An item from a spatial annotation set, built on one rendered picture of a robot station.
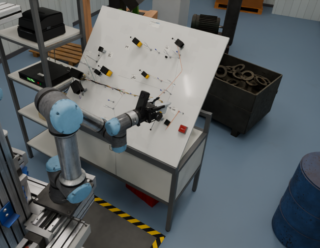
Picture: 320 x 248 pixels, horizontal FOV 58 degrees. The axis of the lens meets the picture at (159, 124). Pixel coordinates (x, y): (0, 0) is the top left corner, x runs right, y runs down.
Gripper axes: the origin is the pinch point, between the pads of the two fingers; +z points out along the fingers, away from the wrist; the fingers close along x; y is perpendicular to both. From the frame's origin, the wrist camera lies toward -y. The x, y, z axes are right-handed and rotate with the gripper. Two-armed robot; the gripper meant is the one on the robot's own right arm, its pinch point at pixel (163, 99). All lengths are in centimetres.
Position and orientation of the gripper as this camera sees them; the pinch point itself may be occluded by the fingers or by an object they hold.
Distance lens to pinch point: 153.0
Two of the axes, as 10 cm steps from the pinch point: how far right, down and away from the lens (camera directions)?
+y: 0.3, 8.5, 5.2
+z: 7.2, -3.8, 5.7
